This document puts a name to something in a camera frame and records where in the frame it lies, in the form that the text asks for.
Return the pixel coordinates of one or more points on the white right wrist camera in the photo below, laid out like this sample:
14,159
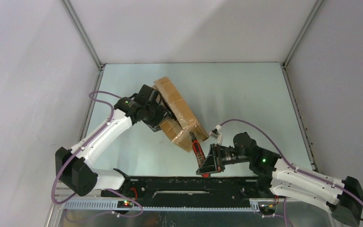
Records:
215,133

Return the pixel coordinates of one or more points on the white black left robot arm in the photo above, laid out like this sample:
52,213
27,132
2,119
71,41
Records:
74,166

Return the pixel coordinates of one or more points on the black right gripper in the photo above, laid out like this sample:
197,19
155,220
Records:
212,163

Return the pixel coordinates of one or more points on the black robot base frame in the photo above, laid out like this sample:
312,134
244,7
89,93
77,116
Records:
182,193

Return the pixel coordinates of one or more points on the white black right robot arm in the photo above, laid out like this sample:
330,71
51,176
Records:
342,198

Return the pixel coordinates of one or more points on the brown cardboard express box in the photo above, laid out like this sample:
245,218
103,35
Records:
178,128

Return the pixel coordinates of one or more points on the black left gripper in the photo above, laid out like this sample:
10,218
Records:
161,113

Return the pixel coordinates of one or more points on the aluminium right corner post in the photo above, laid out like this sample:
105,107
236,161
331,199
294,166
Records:
303,31

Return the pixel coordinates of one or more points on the aluminium left corner post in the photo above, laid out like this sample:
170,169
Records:
69,8

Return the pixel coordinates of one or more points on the aluminium corner post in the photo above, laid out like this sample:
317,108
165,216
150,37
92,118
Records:
303,31
69,8

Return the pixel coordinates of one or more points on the red black utility knife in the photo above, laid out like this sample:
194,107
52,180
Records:
197,149

